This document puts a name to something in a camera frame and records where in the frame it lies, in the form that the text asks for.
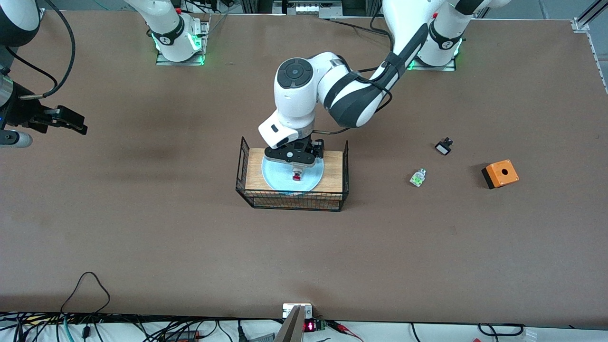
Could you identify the red push button switch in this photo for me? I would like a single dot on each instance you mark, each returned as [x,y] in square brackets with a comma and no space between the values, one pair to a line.
[297,175]

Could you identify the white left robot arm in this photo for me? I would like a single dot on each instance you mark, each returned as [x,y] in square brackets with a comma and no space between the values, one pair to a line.
[294,99]

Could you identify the black power adapter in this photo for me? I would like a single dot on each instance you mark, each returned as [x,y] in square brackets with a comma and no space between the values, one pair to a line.
[183,336]

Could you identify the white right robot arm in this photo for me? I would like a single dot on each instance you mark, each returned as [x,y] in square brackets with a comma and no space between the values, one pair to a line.
[171,38]

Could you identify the red digit display module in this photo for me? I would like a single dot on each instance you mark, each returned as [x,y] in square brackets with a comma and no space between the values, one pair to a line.
[309,326]

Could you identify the red clip leads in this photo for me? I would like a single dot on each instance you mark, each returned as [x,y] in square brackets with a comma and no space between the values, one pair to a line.
[344,327]

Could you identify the silver metal clamp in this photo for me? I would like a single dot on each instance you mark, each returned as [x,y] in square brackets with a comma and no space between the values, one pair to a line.
[289,309]

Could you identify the light blue round plate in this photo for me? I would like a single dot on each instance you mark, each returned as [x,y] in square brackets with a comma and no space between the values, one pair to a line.
[278,178]

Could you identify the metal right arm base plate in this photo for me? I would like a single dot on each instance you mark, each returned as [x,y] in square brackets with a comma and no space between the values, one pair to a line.
[164,61]

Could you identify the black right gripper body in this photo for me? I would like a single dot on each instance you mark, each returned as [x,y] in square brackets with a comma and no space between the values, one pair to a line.
[23,112]

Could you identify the black white switch part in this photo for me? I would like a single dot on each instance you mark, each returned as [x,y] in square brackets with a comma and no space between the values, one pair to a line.
[443,148]

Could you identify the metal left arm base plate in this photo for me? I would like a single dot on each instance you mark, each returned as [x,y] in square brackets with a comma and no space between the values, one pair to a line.
[449,69]

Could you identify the grey camera mount pole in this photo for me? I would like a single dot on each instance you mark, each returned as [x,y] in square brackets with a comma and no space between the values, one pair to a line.
[290,330]

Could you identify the wooden board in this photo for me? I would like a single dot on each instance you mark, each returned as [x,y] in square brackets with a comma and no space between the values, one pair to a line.
[333,171]

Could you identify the green clear contact block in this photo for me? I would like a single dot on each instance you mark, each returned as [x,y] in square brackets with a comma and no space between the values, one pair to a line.
[417,177]

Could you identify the aluminium corner bracket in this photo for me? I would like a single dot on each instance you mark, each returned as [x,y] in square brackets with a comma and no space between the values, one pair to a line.
[580,24]

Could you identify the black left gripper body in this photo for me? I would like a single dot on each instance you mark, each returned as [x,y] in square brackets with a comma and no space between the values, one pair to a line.
[317,145]

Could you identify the aluminium frame with connectors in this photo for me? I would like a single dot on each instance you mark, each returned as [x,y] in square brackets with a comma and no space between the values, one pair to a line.
[308,8]

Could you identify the orange button enclosure box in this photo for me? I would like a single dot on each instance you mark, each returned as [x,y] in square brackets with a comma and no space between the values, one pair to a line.
[502,173]

